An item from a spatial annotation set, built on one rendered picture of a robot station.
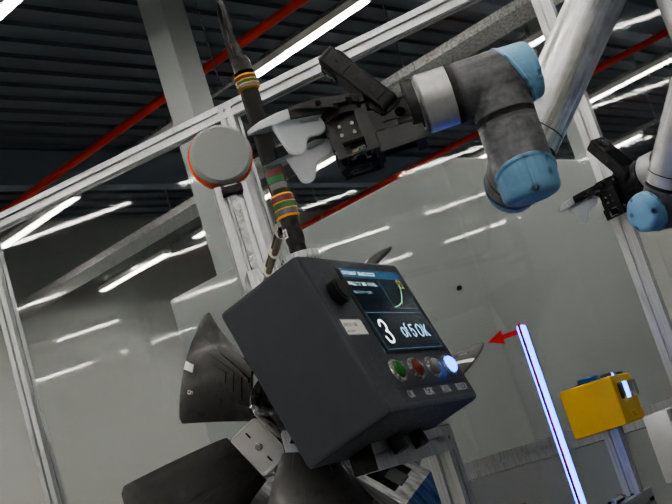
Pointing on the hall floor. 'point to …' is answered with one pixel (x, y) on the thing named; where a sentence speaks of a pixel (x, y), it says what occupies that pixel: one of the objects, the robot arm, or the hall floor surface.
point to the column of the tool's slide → (239, 232)
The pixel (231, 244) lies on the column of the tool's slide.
